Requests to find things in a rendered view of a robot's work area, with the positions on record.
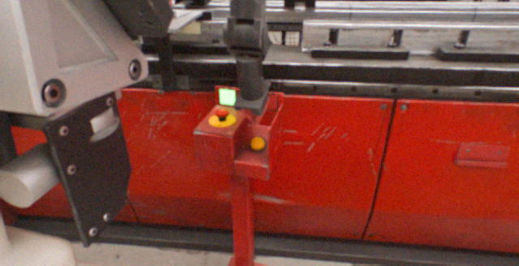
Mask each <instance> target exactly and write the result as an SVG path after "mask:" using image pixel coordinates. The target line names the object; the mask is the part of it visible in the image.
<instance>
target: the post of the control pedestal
mask: <svg viewBox="0 0 519 266"><path fill-rule="evenodd" d="M231 190H232V206H233V223H234V256H235V266H255V260H254V184H253V178H250V177H245V176H240V175H236V174H231Z"/></svg>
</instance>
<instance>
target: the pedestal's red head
mask: <svg viewBox="0 0 519 266"><path fill-rule="evenodd" d="M222 88H228V87H221V86H215V89H216V101H217V106H216V107H215V108H214V109H213V110H212V111H211V112H210V113H209V115H207V116H206V117H205V118H204V119H203V120H202V121H201V123H200V124H199V125H198V126H197V127H196V128H195V129H194V131H195V132H194V136H195V151H196V159H197V167H198V169H205V170H211V171H216V172H221V173H226V174H236V175H240V176H245V177H250V178H259V179H264V180H269V177H270V175H271V172H272V169H273V166H275V164H276V162H277V158H278V156H279V154H280V151H281V141H282V114H283V96H284V93H282V92H274V95H279V110H278V111H272V110H265V111H269V112H277V115H276V117H274V119H273V120H272V124H271V126H270V127H266V126H259V125H258V126H257V125H253V124H251V121H250V120H249V118H248V117H247V116H246V115H245V114H244V113H243V112H242V111H239V110H234V107H233V106H232V105H220V98H219V89H222ZM232 90H234V91H236V97H237V95H238V93H239V91H240V90H239V88H232ZM217 109H227V110H229V111H230V114H231V115H233V116H235V117H236V123H235V124H233V125H232V126H229V127H215V126H212V125H211V124H210V123H209V119H210V118H211V117H212V116H214V115H215V111H216V110H217ZM257 136H260V137H263V138H265V140H266V142H267V147H266V149H265V150H264V151H263V152H252V151H251V150H250V148H249V143H250V141H251V139H254V138H255V137H257Z"/></svg>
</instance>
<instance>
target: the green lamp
mask: <svg viewBox="0 0 519 266"><path fill-rule="evenodd" d="M220 98H221V104H224V105H234V102H235V91H233V90H224V89H220Z"/></svg>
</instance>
